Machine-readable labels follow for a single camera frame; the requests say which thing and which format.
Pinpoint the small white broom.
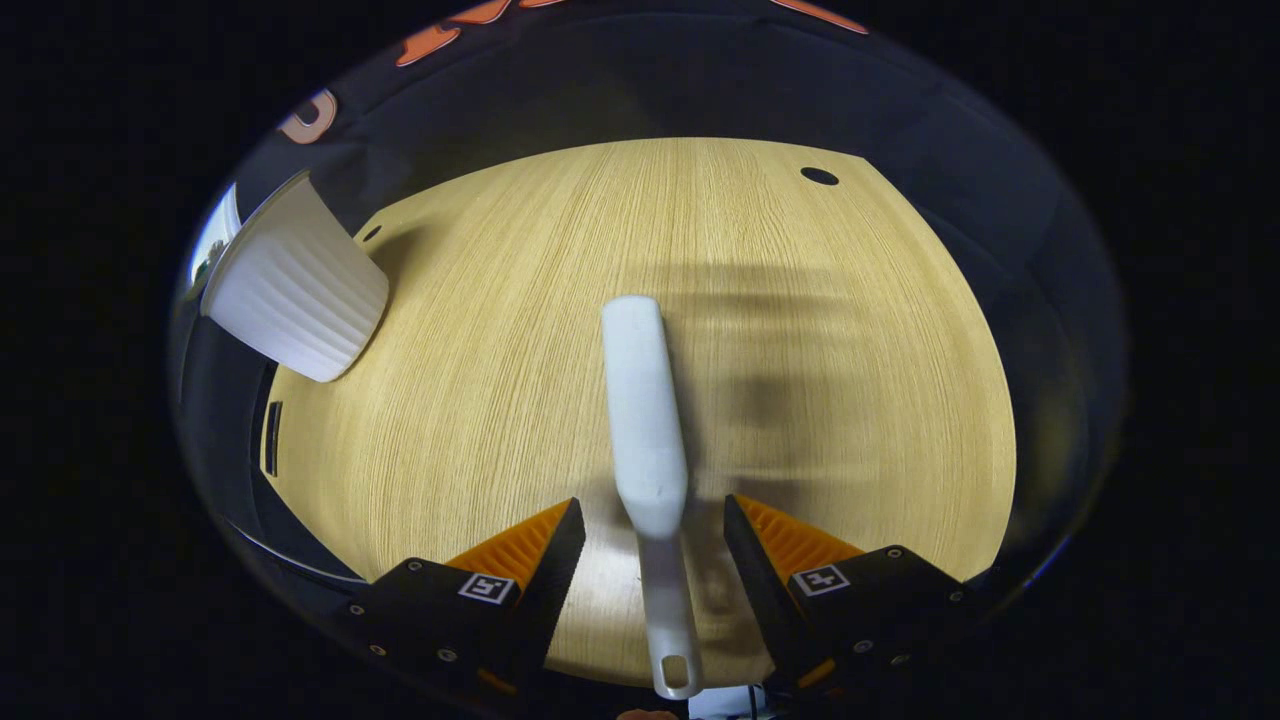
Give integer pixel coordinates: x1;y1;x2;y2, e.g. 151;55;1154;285
600;295;704;701

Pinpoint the white ribbed garbage bin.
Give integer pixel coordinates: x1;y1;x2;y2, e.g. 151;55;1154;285
190;172;390;384

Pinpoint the wooden desktop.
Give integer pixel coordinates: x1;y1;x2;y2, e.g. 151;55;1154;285
262;137;1018;691

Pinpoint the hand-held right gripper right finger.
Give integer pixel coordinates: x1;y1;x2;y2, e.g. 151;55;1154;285
723;493;991;696

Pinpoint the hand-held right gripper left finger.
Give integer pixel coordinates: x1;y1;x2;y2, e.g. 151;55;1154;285
335;497;587;701

